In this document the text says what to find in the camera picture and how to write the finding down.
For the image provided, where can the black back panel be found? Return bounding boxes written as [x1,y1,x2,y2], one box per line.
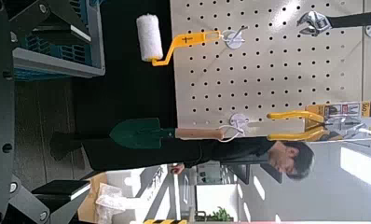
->
[73,0,178,139]

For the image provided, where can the yellow pliers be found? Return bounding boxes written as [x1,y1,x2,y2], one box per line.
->
[266,100,371,143]

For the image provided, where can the person in black clothes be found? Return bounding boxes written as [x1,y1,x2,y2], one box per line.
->
[48,130,316,182]

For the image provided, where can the blue grey plastic crate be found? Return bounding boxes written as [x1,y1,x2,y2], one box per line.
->
[12,0,106,82]

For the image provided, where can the paint roller yellow handle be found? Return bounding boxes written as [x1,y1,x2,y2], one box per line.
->
[135,13,222,67]

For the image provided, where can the black-clad person's hand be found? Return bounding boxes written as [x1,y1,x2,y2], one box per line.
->
[171,162,186,175]

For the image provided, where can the cream metal pegboard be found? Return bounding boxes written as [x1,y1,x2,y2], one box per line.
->
[169,0,371,139]

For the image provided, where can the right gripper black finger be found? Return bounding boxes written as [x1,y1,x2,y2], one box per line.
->
[5,0,92,48]
[6,178,91,224]

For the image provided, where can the black metal stand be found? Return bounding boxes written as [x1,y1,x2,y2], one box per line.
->
[219,161,283,185]

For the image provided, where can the green trowel wooden handle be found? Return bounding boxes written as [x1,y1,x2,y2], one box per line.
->
[109,117,227,149]

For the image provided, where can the yellow black striped bar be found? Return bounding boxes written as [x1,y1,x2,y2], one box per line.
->
[143,218,187,224]

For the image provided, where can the green potted plant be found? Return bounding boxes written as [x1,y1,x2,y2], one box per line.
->
[205,206,234,222]

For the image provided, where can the brown cardboard box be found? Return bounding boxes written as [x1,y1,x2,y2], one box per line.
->
[77,172,111,224]

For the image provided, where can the adjustable wrench black handle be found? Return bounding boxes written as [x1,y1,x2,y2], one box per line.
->
[295,10,371,36]

